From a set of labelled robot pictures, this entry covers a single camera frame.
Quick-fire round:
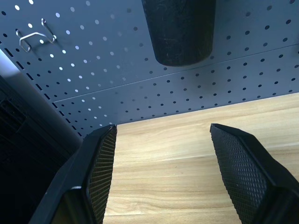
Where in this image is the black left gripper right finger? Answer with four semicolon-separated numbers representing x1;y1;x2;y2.
209;123;299;224

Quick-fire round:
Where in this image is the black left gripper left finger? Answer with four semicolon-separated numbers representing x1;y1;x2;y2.
28;124;117;224

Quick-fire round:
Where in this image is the grey perforated metal pegboard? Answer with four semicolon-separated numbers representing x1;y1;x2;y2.
0;0;299;140

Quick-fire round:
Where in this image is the silver metal pegboard hook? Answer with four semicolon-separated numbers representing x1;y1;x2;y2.
15;18;57;53

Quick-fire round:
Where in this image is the black cylindrical cup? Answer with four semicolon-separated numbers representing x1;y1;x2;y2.
141;0;216;67

